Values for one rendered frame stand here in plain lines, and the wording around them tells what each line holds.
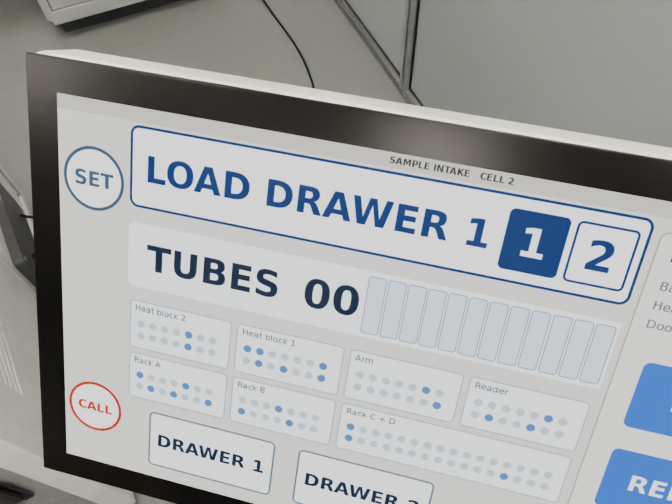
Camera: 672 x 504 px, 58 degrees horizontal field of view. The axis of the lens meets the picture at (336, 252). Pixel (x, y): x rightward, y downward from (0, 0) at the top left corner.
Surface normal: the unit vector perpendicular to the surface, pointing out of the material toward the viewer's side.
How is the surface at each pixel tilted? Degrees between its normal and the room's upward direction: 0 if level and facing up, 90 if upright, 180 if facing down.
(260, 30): 0
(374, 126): 50
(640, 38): 90
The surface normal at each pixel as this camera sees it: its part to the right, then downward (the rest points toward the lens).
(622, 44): -0.90, 0.38
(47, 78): -0.20, 0.33
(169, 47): -0.03, -0.50
